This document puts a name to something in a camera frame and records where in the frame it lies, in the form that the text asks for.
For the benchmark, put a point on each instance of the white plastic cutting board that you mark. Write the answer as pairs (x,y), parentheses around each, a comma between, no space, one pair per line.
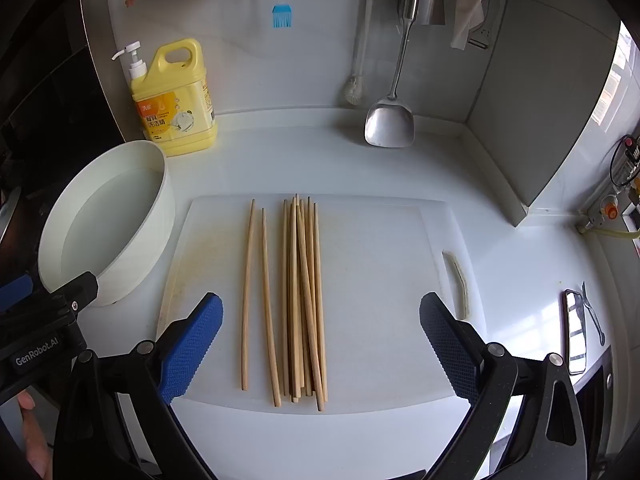
(375,270)

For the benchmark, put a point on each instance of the gas valve with orange knob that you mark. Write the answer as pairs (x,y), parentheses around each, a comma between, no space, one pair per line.
(607,210)

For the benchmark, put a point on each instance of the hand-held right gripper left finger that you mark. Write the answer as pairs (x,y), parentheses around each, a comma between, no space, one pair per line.
(192,345)

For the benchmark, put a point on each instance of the smartphone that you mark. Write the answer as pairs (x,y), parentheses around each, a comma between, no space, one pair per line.
(575,335)

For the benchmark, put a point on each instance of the person's left hand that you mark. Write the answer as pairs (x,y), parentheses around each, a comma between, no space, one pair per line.
(34,440)

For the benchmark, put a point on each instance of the black glass stove panel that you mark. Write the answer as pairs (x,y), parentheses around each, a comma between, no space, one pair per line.
(55,90)

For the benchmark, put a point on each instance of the gas regulator with red button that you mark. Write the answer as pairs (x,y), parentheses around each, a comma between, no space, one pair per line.
(631,152)

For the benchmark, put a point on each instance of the white hanging rag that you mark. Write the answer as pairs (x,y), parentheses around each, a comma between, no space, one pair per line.
(467,5)

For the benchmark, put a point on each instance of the window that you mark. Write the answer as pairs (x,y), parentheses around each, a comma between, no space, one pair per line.
(615,85)

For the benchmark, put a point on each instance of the steel cooking spatula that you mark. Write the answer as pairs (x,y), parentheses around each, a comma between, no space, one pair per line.
(389,125)

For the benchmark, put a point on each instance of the bundle of wooden chopsticks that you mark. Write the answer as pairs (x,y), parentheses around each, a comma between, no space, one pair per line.
(300,285)

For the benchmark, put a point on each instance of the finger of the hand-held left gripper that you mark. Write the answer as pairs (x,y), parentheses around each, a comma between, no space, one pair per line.
(75,290)
(15,289)

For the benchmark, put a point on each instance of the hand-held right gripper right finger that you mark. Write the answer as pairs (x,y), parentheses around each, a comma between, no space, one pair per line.
(447,345)

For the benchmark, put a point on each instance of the steel peeler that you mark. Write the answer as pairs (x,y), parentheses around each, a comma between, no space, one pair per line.
(478,41)

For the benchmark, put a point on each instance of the white round basin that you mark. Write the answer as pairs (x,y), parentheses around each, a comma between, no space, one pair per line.
(100,220)

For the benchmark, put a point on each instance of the wooden chopstick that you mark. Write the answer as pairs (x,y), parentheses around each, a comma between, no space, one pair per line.
(267,310)
(246,290)

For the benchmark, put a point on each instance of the yellow detergent pump bottle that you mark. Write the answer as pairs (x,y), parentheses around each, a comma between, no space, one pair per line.
(175,110)

